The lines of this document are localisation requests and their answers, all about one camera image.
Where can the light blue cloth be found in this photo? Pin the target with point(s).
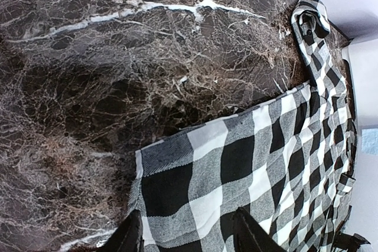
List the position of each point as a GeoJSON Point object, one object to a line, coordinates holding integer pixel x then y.
{"type": "Point", "coordinates": [369, 141]}

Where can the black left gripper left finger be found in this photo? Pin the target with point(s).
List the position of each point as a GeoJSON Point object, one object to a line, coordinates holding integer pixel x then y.
{"type": "Point", "coordinates": [127, 237]}

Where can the black white plaid shirt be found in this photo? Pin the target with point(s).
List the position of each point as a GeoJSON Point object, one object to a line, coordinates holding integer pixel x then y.
{"type": "Point", "coordinates": [284, 161]}

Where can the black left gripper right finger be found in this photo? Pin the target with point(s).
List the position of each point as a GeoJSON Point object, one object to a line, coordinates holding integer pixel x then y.
{"type": "Point", "coordinates": [249, 236]}

